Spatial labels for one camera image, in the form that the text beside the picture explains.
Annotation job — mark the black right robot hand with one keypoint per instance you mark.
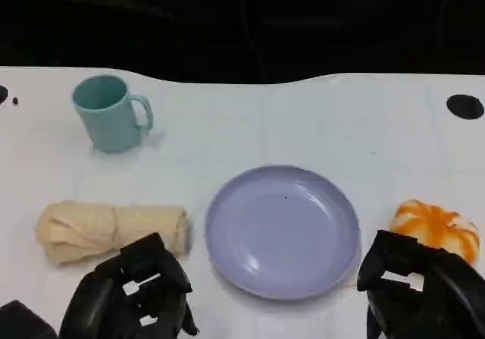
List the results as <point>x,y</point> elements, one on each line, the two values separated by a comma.
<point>435,301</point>

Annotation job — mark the pale green mug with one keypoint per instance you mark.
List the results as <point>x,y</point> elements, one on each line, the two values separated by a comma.
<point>108,126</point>

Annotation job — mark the black round table grommet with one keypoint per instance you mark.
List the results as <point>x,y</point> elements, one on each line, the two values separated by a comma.
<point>465,106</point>
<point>2,94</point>

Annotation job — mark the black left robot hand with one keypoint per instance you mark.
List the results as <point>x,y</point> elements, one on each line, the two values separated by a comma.
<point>113,301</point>

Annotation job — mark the lilac plate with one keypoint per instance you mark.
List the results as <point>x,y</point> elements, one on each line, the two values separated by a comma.
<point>282,236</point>

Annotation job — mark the orange and white bread roll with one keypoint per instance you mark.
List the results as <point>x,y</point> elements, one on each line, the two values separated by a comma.
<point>435,223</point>

